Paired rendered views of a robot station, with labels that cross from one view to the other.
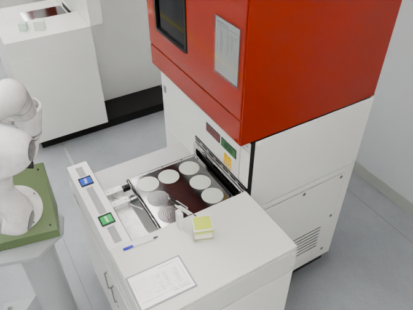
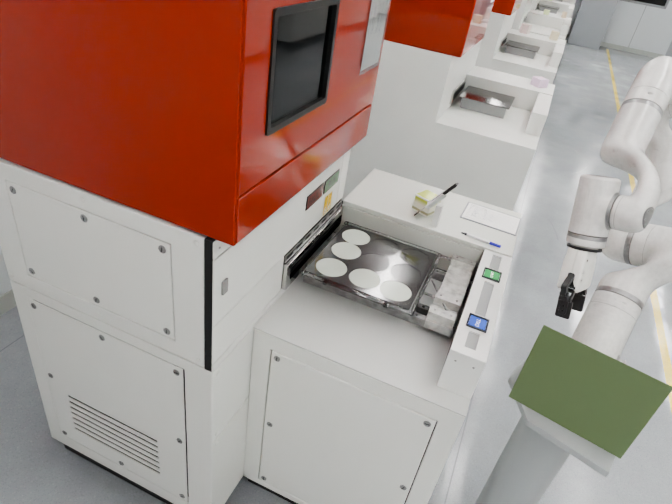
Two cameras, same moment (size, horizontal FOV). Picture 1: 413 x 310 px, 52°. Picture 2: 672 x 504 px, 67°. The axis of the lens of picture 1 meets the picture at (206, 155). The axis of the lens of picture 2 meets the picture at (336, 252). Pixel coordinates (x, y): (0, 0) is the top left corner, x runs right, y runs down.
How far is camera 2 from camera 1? 2.66 m
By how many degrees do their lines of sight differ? 94
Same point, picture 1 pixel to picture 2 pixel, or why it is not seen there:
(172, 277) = (480, 213)
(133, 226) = (455, 282)
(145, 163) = (340, 344)
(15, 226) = not seen: hidden behind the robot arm
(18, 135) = not seen: hidden behind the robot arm
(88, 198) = (491, 305)
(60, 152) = not seen: outside the picture
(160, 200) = (406, 270)
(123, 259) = (506, 244)
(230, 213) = (381, 202)
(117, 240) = (496, 259)
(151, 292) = (504, 219)
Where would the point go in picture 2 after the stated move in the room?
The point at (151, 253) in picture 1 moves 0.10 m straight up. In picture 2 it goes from (478, 231) to (487, 207)
